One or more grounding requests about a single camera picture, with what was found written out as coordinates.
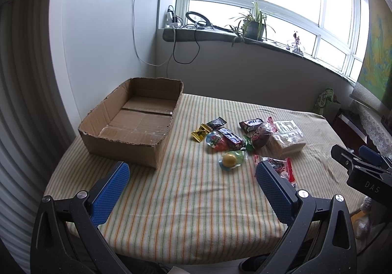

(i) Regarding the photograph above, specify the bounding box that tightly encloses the striped tablecloth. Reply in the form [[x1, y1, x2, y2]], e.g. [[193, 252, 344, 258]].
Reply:
[[43, 93, 367, 265]]

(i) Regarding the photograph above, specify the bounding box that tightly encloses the lace covered side furniture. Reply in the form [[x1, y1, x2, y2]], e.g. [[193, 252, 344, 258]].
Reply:
[[331, 100, 391, 157]]

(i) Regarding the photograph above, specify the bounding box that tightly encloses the black cable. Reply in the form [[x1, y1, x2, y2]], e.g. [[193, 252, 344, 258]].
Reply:
[[173, 27, 201, 64]]

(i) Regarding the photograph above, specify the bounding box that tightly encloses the white cable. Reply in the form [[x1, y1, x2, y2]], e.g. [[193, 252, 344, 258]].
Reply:
[[131, 0, 177, 68]]

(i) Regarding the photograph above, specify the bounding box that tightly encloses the green printed bag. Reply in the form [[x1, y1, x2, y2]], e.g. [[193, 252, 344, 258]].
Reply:
[[313, 88, 341, 119]]

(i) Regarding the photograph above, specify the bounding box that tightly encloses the short Snickers bar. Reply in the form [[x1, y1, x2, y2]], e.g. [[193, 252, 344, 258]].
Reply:
[[239, 118, 264, 133]]

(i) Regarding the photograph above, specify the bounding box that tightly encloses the white cabinet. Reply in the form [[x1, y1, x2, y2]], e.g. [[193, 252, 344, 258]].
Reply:
[[49, 0, 158, 135]]

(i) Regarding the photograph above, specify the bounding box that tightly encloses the open cardboard box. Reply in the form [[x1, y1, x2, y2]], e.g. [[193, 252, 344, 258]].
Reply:
[[78, 77, 183, 169]]

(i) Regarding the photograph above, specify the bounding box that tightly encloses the potted spider plant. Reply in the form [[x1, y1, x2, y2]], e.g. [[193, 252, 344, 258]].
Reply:
[[230, 1, 275, 46]]

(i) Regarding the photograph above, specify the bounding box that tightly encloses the white power strip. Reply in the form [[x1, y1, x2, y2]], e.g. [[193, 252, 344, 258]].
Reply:
[[165, 9, 181, 28]]

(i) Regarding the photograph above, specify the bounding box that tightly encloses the black candy wrapper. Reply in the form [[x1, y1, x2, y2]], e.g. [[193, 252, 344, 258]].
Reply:
[[207, 117, 227, 131]]

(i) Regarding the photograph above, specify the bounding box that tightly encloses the green candy wrapper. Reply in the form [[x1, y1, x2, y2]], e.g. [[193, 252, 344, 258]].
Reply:
[[243, 135, 255, 154]]

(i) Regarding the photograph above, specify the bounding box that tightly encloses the yellow ball snack pack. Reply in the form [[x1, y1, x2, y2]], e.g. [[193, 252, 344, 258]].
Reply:
[[219, 150, 246, 171]]

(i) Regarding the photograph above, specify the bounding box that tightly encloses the yellow candy wrapper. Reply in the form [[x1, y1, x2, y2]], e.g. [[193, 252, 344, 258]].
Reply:
[[191, 123, 213, 143]]

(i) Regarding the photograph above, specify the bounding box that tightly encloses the bagged sliced bread loaf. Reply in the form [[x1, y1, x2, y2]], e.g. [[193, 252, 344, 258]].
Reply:
[[266, 120, 306, 159]]

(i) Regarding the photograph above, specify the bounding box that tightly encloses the red jelly cup snack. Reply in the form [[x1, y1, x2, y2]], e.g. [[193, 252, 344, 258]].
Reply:
[[205, 131, 229, 151]]

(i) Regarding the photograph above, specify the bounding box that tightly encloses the red clear chocolate cake pack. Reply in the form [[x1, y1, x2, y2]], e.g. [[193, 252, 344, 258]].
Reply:
[[250, 117, 278, 149]]

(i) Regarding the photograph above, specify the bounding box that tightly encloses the small figurine on sill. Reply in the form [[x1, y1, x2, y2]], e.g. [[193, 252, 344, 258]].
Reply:
[[288, 31, 304, 56]]

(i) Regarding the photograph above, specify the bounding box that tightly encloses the long Snickers bar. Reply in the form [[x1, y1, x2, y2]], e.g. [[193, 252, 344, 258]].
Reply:
[[217, 127, 245, 150]]

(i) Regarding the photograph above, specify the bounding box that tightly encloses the red white snack packet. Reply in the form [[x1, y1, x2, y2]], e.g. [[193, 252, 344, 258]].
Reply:
[[253, 154, 297, 188]]

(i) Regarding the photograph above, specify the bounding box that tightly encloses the colourful wall map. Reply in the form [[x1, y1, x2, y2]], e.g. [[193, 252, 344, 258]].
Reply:
[[358, 0, 391, 109]]

